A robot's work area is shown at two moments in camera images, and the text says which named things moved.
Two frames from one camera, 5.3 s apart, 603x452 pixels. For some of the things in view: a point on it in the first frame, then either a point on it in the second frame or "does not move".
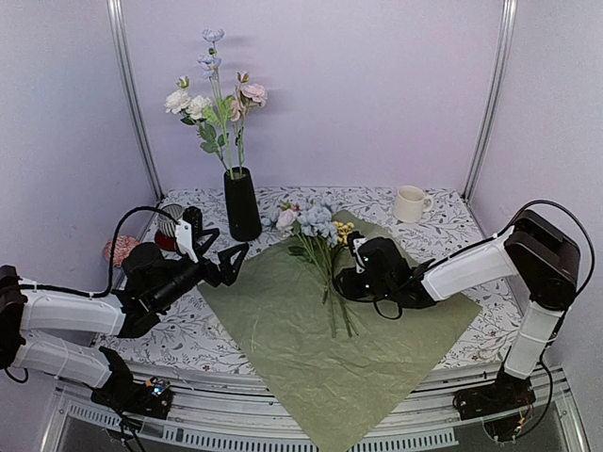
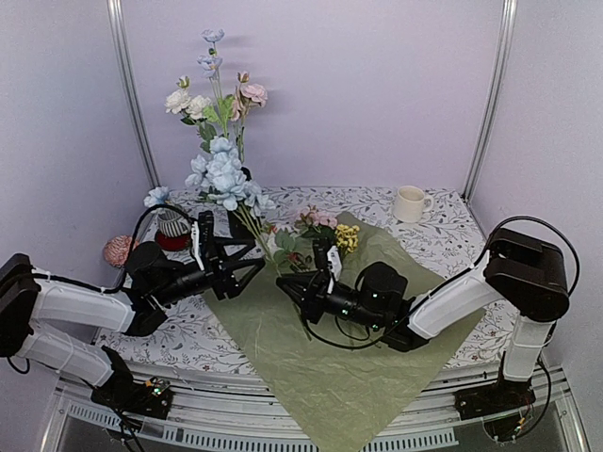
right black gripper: x=349 y=287 → x=311 y=300
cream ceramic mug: x=410 y=204 does not move
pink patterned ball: x=123 y=246 does not move
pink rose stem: x=246 y=95 does not move
